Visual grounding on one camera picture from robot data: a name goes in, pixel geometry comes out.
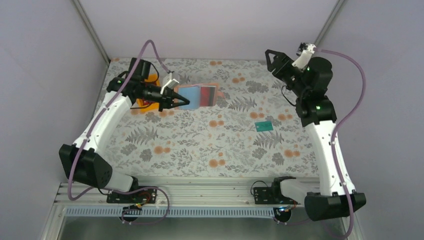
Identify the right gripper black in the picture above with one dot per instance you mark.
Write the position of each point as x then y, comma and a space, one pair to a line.
284, 70

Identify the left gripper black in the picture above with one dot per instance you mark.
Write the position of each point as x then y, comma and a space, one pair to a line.
165, 100

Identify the tan leather card holder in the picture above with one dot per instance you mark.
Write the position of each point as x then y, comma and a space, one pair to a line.
199, 95

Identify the teal green card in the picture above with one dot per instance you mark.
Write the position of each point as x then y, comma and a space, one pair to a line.
264, 126

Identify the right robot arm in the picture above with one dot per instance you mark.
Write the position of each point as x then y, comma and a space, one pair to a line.
308, 77

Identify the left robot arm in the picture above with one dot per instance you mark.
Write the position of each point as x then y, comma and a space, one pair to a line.
83, 161

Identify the red card in holder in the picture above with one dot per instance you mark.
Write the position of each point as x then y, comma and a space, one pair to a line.
207, 96

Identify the yellow plastic bin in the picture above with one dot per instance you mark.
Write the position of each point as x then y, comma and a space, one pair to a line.
150, 83

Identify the floral table cloth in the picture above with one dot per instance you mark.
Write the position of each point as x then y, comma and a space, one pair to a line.
217, 141

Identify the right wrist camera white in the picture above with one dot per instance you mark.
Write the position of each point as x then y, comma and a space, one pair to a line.
305, 52

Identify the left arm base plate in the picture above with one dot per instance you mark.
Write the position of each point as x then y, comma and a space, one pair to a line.
147, 196

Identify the aluminium rail frame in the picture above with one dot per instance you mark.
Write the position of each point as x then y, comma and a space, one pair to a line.
177, 197

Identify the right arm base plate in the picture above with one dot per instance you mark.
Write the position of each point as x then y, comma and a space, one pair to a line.
266, 196

